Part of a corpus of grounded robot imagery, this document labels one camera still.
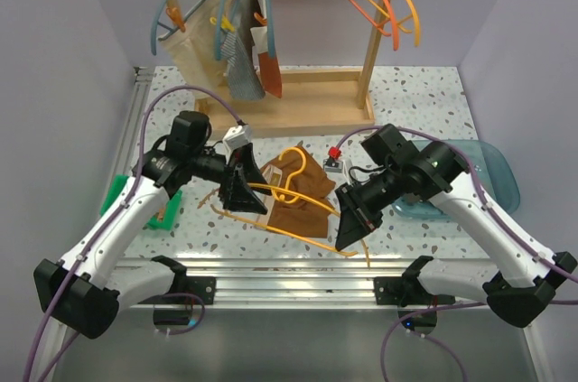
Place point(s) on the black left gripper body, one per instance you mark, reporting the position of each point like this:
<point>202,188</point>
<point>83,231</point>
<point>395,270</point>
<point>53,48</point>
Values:
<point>209,166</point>

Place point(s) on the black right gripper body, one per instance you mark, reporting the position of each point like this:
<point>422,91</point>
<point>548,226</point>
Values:
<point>368,200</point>

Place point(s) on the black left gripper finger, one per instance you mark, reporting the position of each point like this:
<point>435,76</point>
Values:
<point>242,166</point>
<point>236,195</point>

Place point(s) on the brown underwear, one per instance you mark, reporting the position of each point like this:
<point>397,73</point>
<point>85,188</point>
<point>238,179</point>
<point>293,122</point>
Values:
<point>296,170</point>

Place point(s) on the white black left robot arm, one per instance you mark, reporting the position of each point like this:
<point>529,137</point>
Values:
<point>82,290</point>

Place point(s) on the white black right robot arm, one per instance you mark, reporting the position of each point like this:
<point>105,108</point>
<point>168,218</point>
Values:
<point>520,277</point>

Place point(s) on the striped grey underwear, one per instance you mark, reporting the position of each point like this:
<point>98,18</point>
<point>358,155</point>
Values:
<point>237,49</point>

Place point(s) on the rust orange underwear on rack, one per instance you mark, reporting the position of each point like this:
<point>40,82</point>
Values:
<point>269,69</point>

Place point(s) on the wooden hanger rack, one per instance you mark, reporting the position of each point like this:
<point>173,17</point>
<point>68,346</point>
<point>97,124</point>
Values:
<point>321,101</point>

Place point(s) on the beige underwear on rack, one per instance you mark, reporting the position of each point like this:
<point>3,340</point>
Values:
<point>192,51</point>

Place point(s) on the yellow clothespin on hanger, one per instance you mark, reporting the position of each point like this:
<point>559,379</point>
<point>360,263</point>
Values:
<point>222,25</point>

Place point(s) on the orange clothespin on hanger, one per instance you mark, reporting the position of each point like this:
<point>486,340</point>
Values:
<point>174,13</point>

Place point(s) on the wooden clothespin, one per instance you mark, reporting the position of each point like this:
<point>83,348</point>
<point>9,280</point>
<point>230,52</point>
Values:
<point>159,217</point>

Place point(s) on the green plastic bin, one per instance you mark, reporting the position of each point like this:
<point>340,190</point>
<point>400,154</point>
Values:
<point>143,205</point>

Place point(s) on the teal plastic tub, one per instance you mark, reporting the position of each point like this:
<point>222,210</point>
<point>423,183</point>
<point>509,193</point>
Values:
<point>493,171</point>

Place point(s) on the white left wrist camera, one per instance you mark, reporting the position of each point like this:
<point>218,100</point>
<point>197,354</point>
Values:
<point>236,137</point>

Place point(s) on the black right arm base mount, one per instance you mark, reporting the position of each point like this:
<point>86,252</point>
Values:
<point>406,290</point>

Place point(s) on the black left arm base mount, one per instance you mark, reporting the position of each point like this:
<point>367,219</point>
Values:
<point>202,286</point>

